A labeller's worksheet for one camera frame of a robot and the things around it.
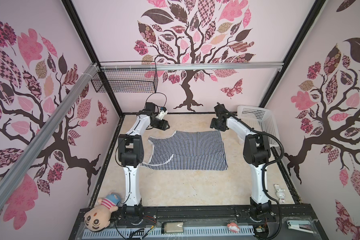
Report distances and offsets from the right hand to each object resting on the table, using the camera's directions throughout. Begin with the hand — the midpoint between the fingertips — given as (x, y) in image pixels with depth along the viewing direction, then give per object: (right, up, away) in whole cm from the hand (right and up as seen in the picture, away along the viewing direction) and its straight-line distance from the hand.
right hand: (215, 123), depth 104 cm
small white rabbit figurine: (+30, -39, -25) cm, 55 cm away
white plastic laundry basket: (+38, +4, +10) cm, 39 cm away
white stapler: (+35, -51, -33) cm, 70 cm away
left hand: (-36, -2, -3) cm, 36 cm away
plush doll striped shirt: (-62, -44, -37) cm, 85 cm away
